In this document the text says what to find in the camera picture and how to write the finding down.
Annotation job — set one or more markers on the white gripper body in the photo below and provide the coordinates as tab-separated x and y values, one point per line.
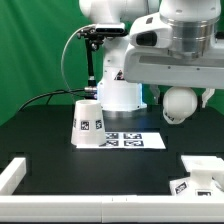
148	65

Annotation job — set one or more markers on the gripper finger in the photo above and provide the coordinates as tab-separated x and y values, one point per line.
208	93
156	93

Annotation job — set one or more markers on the white lamp bulb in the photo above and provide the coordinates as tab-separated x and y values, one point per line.
179	103

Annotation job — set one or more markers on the white lamp base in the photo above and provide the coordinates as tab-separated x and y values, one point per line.
206	177

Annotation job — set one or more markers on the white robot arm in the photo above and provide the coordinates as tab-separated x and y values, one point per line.
193	24

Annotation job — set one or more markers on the white lamp shade cone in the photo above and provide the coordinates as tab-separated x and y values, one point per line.
88	124

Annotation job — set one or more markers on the white marker sheet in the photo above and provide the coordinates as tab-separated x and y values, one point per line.
134	140

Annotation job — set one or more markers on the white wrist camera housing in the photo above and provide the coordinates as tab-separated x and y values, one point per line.
150	31

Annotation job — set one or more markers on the black camera on stand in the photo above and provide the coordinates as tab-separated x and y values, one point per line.
103	30

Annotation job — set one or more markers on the black camera stand pole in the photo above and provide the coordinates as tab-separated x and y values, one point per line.
91	88

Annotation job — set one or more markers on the white left fence rail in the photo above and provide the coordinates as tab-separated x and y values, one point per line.
12	176

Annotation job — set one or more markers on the white fence rail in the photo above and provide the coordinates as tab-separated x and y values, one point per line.
12	176
108	209

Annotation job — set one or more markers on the white front fence rail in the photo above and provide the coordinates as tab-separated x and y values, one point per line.
108	209

